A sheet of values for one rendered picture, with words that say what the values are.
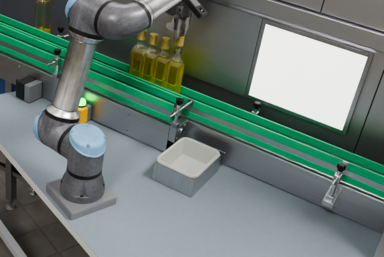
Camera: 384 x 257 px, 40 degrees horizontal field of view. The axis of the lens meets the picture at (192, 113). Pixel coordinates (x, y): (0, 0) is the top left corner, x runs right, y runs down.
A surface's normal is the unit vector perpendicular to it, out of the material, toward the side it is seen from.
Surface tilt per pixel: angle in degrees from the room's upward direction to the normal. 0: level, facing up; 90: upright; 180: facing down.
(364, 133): 90
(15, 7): 90
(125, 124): 90
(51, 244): 0
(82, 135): 9
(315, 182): 90
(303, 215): 0
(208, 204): 0
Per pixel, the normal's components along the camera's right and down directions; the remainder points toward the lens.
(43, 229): 0.16, -0.87
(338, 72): -0.48, 0.35
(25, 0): 0.69, 0.44
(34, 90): 0.86, 0.36
